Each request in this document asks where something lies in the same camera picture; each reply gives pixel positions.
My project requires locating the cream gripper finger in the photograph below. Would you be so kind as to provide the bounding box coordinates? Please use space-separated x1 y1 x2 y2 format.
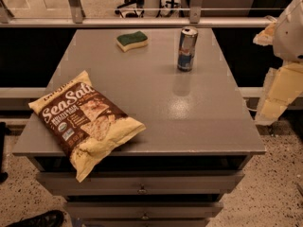
253 16 277 46
255 61 303 126

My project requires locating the Red Bull can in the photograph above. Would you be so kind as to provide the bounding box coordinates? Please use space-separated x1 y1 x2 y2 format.
177 26 198 72

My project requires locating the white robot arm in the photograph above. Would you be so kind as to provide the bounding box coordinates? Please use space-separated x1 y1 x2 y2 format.
253 0 303 126

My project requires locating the green and yellow sponge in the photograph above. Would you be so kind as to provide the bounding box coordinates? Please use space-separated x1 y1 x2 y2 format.
116 31 148 52

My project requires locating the metal railing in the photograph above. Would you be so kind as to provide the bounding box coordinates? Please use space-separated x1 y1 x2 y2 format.
0 0 275 28

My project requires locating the grey drawer cabinet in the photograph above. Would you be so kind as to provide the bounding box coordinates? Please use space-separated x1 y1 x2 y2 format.
13 28 265 227

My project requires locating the black office chair base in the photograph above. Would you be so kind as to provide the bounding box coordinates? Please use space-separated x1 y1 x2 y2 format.
115 0 145 18

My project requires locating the top grey drawer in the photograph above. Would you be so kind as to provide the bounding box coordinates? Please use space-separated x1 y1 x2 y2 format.
37 170 244 196

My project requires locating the grey drawer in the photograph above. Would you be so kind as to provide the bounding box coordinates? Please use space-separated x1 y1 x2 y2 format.
37 170 244 196
64 202 223 220

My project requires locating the sea salt chips bag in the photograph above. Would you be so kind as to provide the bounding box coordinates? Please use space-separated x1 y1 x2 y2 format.
29 71 145 182

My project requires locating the black shoe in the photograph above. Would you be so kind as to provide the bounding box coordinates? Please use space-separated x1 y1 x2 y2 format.
7 210 64 227

